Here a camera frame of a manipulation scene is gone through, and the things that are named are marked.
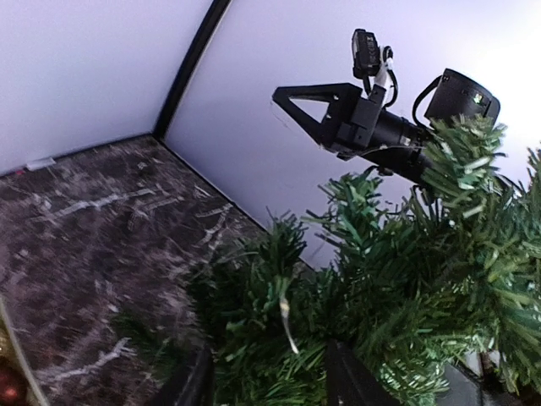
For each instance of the beige plastic basket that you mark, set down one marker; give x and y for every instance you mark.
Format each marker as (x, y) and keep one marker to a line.
(17, 359)

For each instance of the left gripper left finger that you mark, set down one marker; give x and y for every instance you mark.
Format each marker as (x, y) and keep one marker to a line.
(193, 384)

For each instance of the red ball ornament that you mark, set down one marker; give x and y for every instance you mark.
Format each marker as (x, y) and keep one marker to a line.
(13, 386)

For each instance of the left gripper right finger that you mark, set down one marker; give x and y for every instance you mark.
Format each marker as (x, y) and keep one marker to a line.
(349, 382)

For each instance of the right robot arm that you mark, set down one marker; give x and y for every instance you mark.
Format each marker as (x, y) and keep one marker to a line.
(397, 144)

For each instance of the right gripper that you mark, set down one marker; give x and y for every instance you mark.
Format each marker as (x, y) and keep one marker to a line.
(335, 116)

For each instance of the small green christmas tree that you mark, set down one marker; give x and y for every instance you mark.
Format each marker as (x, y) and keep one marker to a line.
(455, 268)

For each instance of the right black frame post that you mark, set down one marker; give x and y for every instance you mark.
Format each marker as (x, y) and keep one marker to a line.
(196, 49)

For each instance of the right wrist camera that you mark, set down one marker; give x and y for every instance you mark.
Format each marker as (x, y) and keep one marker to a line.
(373, 65)

